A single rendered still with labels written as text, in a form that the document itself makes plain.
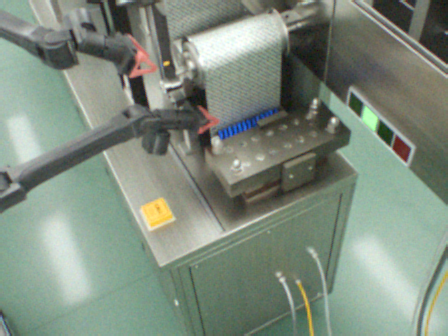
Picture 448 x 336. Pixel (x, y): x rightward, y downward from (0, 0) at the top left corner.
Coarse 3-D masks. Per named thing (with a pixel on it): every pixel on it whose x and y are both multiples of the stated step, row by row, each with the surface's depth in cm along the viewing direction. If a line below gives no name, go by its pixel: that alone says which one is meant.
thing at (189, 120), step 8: (184, 104) 145; (176, 112) 140; (184, 112) 140; (192, 112) 141; (184, 120) 139; (192, 120) 140; (200, 120) 139; (176, 128) 140; (184, 128) 141; (192, 128) 142; (200, 128) 140; (192, 136) 142
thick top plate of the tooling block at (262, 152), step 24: (288, 120) 153; (312, 120) 152; (240, 144) 148; (264, 144) 147; (288, 144) 147; (312, 144) 146; (336, 144) 150; (216, 168) 145; (264, 168) 142; (240, 192) 143
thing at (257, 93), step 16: (240, 80) 142; (256, 80) 145; (272, 80) 148; (208, 96) 140; (224, 96) 143; (240, 96) 146; (256, 96) 149; (272, 96) 153; (208, 112) 145; (224, 112) 148; (240, 112) 151; (256, 112) 154; (224, 128) 152
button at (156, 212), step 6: (162, 198) 150; (150, 204) 149; (156, 204) 149; (162, 204) 149; (144, 210) 148; (150, 210) 147; (156, 210) 147; (162, 210) 147; (168, 210) 147; (150, 216) 146; (156, 216) 146; (162, 216) 146; (168, 216) 146; (150, 222) 145; (156, 222) 146; (162, 222) 147
